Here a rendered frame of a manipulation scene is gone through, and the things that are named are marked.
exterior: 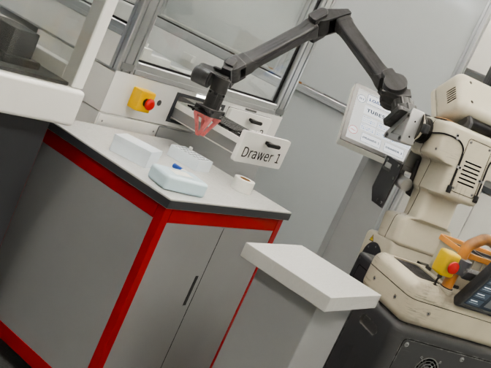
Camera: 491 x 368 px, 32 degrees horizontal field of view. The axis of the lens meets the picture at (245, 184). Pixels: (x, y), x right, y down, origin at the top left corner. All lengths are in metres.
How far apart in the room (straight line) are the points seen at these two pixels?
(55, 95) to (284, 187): 2.64
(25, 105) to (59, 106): 0.11
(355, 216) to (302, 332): 1.77
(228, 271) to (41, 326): 0.59
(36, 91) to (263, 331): 0.85
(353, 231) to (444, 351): 1.42
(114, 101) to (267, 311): 1.00
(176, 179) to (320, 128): 2.46
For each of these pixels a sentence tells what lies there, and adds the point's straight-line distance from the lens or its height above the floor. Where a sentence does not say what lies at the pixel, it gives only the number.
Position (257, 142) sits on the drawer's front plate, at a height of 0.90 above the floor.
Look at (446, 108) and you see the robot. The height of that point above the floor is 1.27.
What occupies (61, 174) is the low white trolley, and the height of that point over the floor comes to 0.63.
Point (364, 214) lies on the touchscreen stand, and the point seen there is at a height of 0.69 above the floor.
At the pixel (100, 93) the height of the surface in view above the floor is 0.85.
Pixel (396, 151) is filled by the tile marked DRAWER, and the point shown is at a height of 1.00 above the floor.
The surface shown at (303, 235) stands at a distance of 4.73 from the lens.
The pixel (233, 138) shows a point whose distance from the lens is 2.91.
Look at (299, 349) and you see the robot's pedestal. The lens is 2.17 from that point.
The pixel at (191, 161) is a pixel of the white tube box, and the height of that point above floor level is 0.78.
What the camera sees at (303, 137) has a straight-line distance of 4.78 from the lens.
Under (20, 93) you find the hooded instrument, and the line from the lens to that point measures 2.28.
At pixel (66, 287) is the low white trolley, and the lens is 2.54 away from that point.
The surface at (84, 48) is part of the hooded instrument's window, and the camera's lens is 2.37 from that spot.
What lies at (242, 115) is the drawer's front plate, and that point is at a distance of 3.36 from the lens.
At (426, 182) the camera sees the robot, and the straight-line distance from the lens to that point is 2.80.
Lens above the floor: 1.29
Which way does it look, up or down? 11 degrees down
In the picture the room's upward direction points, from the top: 24 degrees clockwise
